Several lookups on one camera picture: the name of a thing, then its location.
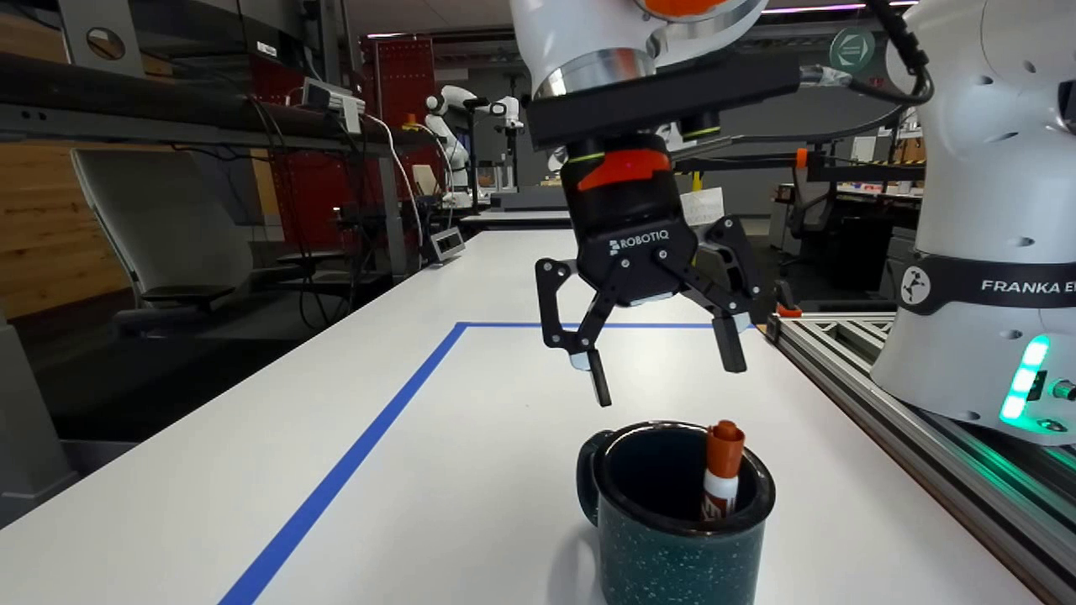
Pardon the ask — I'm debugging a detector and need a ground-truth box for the blue tape outline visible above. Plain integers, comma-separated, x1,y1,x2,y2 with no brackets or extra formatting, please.
216,320,755,605

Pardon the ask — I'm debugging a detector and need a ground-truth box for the black shelf beam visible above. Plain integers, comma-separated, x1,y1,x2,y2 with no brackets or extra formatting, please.
0,54,372,155

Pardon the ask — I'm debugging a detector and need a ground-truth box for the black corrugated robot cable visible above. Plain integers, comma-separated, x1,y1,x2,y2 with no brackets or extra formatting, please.
862,0,937,114

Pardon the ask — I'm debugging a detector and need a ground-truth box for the dark green speckled mug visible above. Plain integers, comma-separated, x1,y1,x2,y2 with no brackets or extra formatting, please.
576,417,780,605

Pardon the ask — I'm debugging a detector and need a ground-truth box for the teal round light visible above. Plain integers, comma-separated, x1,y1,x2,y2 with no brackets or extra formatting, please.
827,27,885,82

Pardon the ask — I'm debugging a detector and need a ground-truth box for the white paper sign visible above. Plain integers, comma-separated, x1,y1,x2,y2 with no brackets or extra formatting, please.
680,185,728,233

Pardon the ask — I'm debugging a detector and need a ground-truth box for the black background workbench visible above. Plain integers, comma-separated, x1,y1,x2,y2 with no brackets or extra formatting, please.
670,138,927,305

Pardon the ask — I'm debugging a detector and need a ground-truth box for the small gray display device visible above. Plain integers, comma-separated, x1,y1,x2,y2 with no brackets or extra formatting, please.
427,224,467,265

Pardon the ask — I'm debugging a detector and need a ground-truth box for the red cabinet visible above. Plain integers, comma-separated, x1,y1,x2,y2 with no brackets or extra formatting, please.
250,29,440,257

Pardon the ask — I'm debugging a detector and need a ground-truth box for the aluminium rail base frame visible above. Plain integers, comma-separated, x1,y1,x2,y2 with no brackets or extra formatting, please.
762,309,1076,605

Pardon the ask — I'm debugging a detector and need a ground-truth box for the gray chair back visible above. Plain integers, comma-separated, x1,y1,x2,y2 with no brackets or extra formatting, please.
70,149,257,301

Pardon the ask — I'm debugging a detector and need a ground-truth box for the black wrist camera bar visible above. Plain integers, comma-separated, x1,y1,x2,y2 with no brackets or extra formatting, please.
524,46,902,149

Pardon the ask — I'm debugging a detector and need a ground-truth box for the black gripper orange collar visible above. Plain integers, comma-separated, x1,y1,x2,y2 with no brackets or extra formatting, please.
533,138,780,409

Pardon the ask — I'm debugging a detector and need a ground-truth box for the small white background robot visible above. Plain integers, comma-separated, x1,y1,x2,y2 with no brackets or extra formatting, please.
421,82,528,211

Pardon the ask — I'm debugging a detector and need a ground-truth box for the orange capped white marker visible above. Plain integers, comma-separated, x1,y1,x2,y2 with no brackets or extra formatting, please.
698,417,748,531

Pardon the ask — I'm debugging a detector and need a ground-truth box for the white box device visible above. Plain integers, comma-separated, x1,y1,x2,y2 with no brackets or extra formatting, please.
298,77,371,138

